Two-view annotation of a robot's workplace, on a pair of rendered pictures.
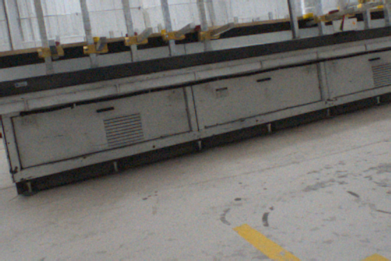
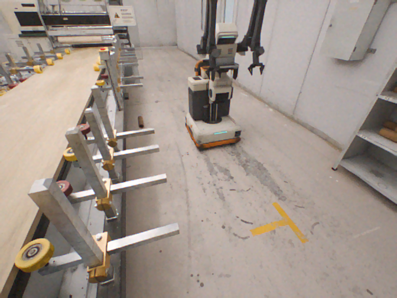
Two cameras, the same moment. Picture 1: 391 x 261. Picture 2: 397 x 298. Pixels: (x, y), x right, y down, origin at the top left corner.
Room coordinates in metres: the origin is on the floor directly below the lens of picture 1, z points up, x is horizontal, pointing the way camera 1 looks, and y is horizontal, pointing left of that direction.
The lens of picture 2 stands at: (1.43, 0.59, 1.44)
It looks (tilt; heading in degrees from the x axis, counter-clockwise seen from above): 36 degrees down; 269
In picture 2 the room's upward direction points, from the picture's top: straight up
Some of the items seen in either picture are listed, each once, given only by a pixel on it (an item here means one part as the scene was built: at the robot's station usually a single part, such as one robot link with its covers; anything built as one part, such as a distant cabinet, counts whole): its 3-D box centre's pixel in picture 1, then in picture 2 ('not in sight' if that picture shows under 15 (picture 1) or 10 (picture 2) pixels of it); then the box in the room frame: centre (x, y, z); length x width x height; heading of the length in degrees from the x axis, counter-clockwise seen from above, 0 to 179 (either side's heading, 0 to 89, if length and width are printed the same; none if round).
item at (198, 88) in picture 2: not in sight; (210, 95); (1.24, -1.78, 0.59); 0.55 x 0.34 x 0.83; 16
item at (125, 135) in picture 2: (214, 33); (120, 136); (1.93, -0.43, 0.81); 0.43 x 0.03 x 0.04; 17
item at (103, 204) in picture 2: (135, 40); (104, 194); (1.82, 0.08, 0.83); 0.14 x 0.06 x 0.05; 107
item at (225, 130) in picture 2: not in sight; (211, 126); (1.21, -1.69, 0.16); 0.67 x 0.64 x 0.25; 106
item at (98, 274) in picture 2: (95, 49); (100, 256); (1.75, 0.32, 0.81); 0.14 x 0.06 x 0.05; 107
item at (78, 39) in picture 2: not in sight; (91, 39); (3.61, -3.91, 1.05); 1.43 x 0.12 x 0.12; 17
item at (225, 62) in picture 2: not in sight; (224, 69); (1.13, -1.42, 0.99); 0.28 x 0.16 x 0.22; 16
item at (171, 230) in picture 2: (99, 47); (116, 246); (1.71, 0.29, 0.81); 0.43 x 0.03 x 0.04; 17
